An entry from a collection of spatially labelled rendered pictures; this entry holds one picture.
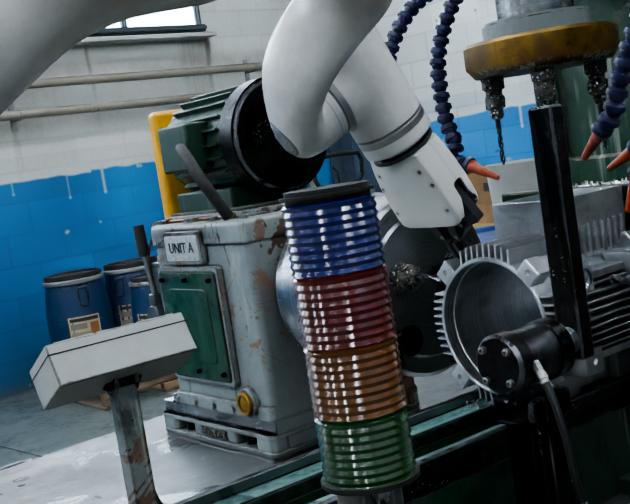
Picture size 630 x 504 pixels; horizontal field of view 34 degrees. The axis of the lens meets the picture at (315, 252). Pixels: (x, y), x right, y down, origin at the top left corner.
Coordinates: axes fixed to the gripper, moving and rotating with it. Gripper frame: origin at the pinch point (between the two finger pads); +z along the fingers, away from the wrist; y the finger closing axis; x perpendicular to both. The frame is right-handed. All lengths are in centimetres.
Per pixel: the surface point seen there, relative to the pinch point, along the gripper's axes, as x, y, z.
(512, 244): -1.1, 8.9, -1.2
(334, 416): -44, 37, -23
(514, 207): 5.7, 4.6, -1.2
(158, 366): -32.5, -17.9, -10.2
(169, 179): 8, -71, -10
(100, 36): 267, -563, 22
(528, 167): 142, -132, 83
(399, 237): 3.1, -14.7, 0.5
